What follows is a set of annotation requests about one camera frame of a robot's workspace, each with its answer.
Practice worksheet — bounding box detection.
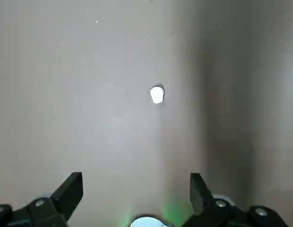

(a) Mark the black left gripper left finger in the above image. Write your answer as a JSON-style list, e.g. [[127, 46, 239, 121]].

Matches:
[[0, 172, 84, 227]]

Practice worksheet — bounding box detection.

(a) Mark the white modeling clay piece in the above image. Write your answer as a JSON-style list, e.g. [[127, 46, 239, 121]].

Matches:
[[150, 86, 165, 105]]

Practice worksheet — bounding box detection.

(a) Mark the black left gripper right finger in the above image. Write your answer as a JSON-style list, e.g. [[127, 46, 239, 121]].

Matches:
[[181, 173, 289, 227]]

